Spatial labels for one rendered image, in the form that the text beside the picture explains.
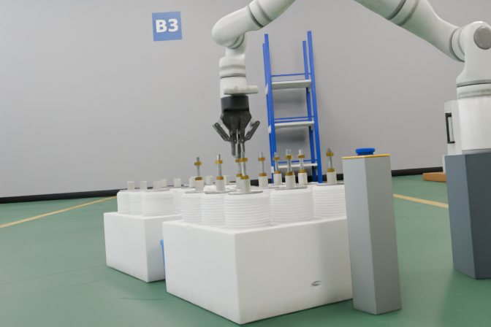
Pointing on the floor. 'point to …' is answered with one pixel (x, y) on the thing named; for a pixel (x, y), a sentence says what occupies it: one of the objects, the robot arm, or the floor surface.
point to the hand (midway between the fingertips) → (237, 150)
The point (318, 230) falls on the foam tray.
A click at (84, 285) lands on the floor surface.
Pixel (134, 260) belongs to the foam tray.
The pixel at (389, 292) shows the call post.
